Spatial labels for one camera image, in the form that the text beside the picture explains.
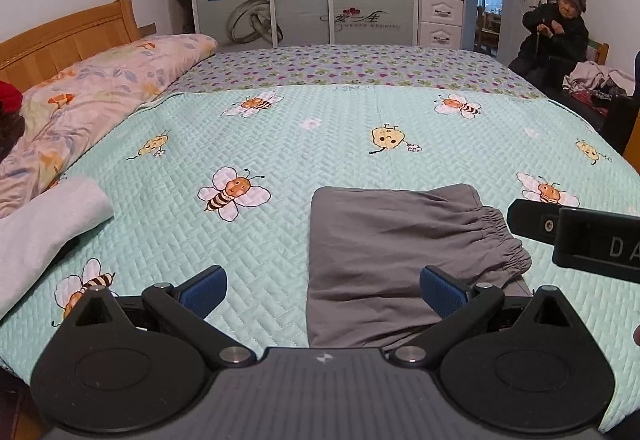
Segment floral pillow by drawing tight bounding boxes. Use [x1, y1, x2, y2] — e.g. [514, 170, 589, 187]
[0, 33, 219, 219]

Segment yellow wooden chair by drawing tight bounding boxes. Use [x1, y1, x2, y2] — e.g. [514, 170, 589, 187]
[585, 38, 610, 64]

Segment red and dark clothing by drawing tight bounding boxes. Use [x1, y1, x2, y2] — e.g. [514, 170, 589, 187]
[0, 80, 26, 161]

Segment pile of clothes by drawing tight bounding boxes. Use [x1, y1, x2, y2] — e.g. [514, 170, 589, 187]
[562, 61, 636, 96]

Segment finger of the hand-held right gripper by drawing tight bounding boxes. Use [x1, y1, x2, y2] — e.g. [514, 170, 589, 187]
[506, 199, 581, 248]

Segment white drawer unit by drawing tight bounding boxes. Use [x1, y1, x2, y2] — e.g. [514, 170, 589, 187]
[419, 0, 467, 50]

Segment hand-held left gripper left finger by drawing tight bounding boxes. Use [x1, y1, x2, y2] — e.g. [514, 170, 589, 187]
[62, 265, 256, 368]

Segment wooden headboard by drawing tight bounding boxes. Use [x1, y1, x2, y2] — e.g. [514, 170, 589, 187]
[0, 0, 141, 94]

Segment grey pants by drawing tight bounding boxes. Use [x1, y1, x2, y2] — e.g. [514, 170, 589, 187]
[306, 183, 532, 349]

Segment light grey folded blanket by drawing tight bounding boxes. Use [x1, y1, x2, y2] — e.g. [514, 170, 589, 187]
[0, 175, 116, 321]

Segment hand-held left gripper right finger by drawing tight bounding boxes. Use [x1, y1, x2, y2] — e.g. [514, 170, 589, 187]
[387, 265, 583, 368]

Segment mint quilted bedspread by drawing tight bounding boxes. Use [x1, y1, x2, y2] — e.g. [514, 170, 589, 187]
[167, 44, 548, 100]

